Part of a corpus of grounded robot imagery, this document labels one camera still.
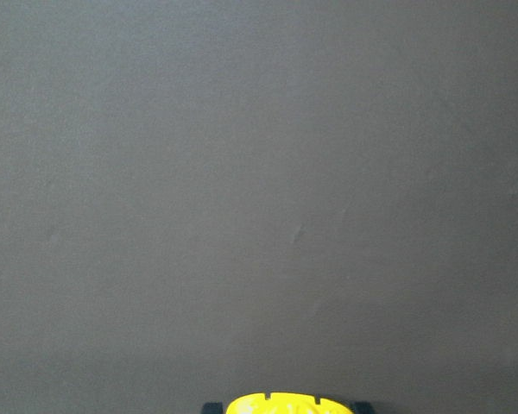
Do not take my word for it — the yellow beetle toy car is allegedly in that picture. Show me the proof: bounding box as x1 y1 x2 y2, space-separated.
225 392 356 414

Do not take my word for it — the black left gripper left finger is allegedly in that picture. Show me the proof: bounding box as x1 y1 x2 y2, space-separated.
200 402 224 414

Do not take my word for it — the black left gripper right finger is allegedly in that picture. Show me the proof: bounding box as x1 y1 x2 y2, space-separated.
351 401 375 414

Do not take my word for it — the brown paper table cover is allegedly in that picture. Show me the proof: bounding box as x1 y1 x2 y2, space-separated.
0 1 518 413

